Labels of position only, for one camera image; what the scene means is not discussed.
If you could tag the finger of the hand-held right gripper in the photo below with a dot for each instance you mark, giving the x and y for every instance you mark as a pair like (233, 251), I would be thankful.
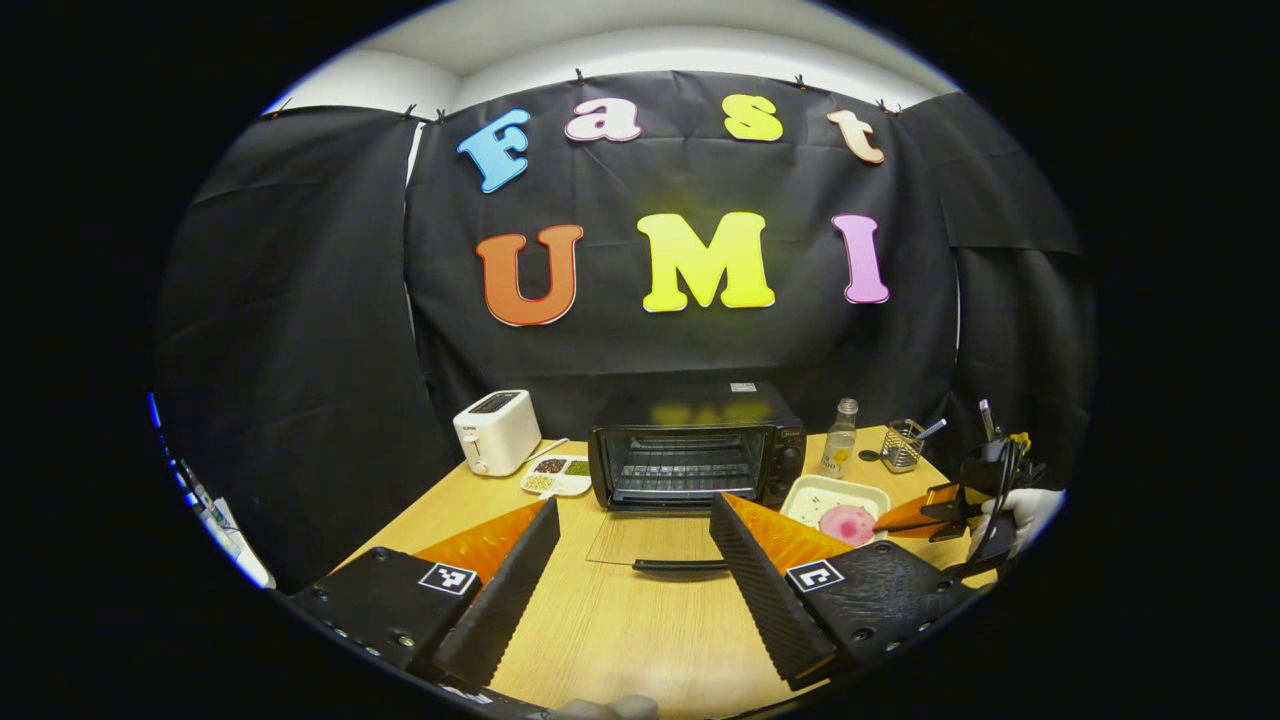
(915, 515)

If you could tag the metal spoon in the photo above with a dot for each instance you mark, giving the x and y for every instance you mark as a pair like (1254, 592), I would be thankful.
(932, 428)

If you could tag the white rectangular plate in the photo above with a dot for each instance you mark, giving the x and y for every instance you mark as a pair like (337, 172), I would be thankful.
(815, 492)

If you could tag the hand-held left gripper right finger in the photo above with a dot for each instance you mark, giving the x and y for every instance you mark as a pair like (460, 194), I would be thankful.
(765, 590)

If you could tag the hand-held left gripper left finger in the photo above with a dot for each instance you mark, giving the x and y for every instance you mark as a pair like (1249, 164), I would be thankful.
(510, 590)

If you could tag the white toaster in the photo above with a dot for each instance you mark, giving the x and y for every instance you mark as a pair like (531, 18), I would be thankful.
(495, 432)

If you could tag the pink round food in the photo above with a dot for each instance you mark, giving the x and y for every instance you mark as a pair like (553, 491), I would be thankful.
(848, 524)

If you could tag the clear glass bottle yellow label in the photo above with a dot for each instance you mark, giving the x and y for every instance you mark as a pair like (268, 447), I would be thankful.
(838, 450)

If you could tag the black electric oven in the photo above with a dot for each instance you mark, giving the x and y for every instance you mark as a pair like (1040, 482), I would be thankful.
(700, 410)

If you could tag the white divided dish with seeds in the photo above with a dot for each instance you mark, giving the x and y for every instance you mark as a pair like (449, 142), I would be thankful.
(555, 477)

